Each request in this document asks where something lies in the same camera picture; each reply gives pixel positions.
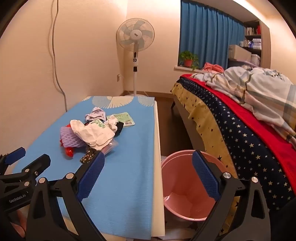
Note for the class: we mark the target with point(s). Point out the clear storage box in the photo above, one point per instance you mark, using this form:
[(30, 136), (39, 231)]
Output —
[(256, 59)]

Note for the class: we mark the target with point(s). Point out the person's left forearm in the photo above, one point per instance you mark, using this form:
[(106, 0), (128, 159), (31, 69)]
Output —
[(19, 224)]

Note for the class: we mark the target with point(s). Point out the red blanket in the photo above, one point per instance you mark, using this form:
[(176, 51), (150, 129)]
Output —
[(254, 129)]

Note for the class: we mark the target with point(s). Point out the blue curtain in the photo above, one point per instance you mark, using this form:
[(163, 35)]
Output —
[(208, 34)]

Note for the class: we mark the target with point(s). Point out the potted green plant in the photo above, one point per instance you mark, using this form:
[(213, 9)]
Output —
[(188, 62)]

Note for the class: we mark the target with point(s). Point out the stack of white containers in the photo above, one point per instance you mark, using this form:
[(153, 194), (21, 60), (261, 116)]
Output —
[(252, 43)]

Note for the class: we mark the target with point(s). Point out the white standing fan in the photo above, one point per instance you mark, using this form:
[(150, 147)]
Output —
[(135, 34)]

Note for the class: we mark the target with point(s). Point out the pink cloth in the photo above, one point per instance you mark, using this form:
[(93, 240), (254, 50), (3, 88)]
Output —
[(211, 67)]

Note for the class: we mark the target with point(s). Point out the grey bed frame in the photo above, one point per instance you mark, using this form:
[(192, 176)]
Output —
[(187, 120)]

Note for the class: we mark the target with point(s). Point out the cardboard box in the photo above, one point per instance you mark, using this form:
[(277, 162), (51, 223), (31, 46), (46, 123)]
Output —
[(239, 52)]

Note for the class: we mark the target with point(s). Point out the purple foam fruit net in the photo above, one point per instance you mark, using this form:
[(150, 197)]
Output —
[(69, 139)]

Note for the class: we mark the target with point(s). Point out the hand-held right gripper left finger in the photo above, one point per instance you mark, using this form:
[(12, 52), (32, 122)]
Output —
[(92, 173)]

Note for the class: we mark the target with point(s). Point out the row of books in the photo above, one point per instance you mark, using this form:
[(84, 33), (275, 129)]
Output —
[(253, 30)]

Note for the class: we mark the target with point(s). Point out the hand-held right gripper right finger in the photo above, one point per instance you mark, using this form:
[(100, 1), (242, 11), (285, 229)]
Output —
[(205, 176)]

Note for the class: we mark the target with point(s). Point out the printed paper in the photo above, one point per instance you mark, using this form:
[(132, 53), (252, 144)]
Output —
[(94, 114)]

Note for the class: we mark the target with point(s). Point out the white tissue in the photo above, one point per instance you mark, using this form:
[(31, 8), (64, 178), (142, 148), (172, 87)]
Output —
[(112, 121)]

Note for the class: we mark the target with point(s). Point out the wooden bookshelf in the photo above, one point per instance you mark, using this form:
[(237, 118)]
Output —
[(266, 34)]

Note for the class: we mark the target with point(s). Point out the blue fan-print tablecloth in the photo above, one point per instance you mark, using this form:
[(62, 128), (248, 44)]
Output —
[(129, 162)]

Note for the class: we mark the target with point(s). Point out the green snack packet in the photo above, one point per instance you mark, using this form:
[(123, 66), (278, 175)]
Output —
[(126, 119)]

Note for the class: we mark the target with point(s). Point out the plaid quilt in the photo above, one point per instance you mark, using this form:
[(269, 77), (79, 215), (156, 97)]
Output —
[(261, 88)]

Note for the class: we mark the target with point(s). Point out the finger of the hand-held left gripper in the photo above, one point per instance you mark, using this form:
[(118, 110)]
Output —
[(15, 156), (37, 164)]

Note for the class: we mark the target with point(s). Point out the pink plastic bin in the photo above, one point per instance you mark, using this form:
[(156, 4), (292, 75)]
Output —
[(182, 176)]

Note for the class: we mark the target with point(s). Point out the white printed cardboard sheet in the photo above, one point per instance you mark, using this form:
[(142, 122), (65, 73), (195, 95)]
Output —
[(178, 231)]

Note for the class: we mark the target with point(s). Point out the red plastic wrapper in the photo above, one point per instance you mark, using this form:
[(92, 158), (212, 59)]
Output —
[(69, 151)]

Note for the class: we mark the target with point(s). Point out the small wall socket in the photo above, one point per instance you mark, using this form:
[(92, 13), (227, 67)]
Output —
[(118, 77)]

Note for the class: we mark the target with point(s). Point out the dark storage box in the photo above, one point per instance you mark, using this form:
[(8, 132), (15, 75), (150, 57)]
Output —
[(238, 63)]

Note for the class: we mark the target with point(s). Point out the black floral wrapper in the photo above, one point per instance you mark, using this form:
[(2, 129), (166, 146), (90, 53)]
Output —
[(87, 155)]

